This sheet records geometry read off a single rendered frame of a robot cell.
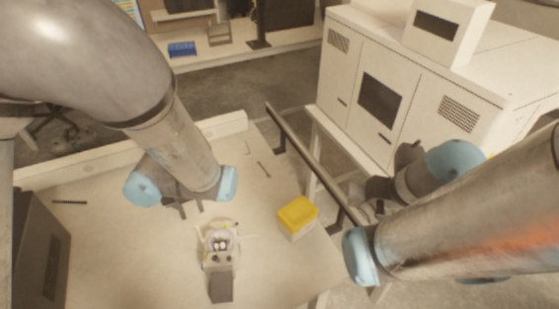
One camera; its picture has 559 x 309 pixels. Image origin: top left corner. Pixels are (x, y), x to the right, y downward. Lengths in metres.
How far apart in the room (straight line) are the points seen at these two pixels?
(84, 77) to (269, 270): 0.85
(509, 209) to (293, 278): 0.85
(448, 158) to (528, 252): 0.26
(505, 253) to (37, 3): 0.35
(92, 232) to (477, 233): 1.19
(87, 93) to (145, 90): 0.05
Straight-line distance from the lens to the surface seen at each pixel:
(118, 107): 0.29
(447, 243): 0.25
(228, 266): 0.91
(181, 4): 2.63
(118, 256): 1.16
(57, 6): 0.27
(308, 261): 1.02
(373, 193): 0.59
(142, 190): 0.61
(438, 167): 0.46
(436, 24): 0.99
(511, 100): 0.91
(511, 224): 0.21
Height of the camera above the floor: 1.82
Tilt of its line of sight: 40 degrees down
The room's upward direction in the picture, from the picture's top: straight up
